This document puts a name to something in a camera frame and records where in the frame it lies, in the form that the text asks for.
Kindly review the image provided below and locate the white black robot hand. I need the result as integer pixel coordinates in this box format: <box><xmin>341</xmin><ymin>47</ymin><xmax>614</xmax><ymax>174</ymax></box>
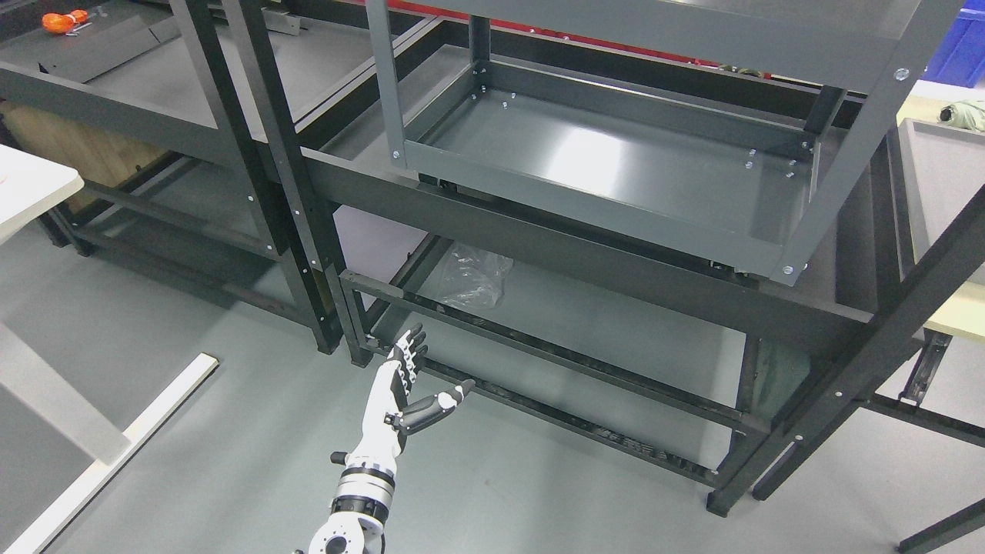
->
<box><xmin>330</xmin><ymin>324</ymin><xmax>476</xmax><ymax>479</ymax></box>

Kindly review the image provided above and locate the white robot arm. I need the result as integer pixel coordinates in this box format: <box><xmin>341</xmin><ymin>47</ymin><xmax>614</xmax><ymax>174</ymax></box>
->
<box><xmin>295</xmin><ymin>463</ymin><xmax>396</xmax><ymax>553</ymax></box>

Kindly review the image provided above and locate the black metal shelf rack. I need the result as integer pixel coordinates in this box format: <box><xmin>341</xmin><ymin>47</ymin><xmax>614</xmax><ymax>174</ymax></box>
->
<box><xmin>2</xmin><ymin>1</ymin><xmax>983</xmax><ymax>516</ymax></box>

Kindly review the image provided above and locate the dark grey metal shelf rack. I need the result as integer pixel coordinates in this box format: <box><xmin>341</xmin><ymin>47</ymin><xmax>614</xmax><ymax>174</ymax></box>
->
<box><xmin>366</xmin><ymin>1</ymin><xmax>963</xmax><ymax>286</ymax></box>

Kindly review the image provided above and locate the clear plastic bag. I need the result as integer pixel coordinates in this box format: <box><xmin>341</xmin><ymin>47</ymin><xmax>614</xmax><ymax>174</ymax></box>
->
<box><xmin>439</xmin><ymin>242</ymin><xmax>514</xmax><ymax>309</ymax></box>

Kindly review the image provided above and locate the white standing desk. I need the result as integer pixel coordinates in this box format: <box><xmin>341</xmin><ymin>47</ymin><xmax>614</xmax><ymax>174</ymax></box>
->
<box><xmin>1</xmin><ymin>146</ymin><xmax>219</xmax><ymax>553</ymax></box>

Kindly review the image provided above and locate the orange toy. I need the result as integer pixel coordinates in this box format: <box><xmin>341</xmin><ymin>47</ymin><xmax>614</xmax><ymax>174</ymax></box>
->
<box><xmin>40</xmin><ymin>9</ymin><xmax>92</xmax><ymax>36</ymax></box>

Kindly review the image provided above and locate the blue plastic bin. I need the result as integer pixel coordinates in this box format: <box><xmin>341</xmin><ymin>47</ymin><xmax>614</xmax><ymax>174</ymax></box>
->
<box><xmin>921</xmin><ymin>1</ymin><xmax>984</xmax><ymax>88</ymax></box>

